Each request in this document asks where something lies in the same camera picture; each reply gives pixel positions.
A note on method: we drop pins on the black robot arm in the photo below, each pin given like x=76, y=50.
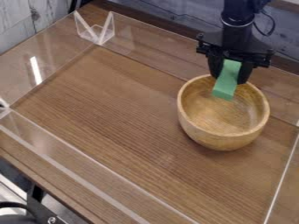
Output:
x=240, y=11

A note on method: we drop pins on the green rectangular stick block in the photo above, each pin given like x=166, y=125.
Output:
x=226, y=82

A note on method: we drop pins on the wooden bowl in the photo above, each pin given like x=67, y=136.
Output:
x=222, y=125

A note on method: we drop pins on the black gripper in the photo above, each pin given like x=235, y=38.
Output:
x=234, y=43

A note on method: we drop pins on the black table leg frame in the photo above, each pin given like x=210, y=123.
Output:
x=44, y=215

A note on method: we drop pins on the clear acrylic corner bracket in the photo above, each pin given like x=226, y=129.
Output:
x=96, y=34

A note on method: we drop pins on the clear acrylic enclosure wall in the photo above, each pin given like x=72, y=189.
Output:
x=90, y=128

